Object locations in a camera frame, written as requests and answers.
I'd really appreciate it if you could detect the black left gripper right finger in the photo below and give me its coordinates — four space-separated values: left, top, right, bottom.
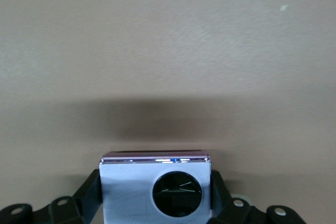
211 170 260 224

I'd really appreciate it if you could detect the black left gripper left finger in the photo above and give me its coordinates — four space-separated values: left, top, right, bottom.
49 169 102 224

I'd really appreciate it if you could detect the lilac flip phone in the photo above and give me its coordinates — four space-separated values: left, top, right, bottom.
99 151 213 224

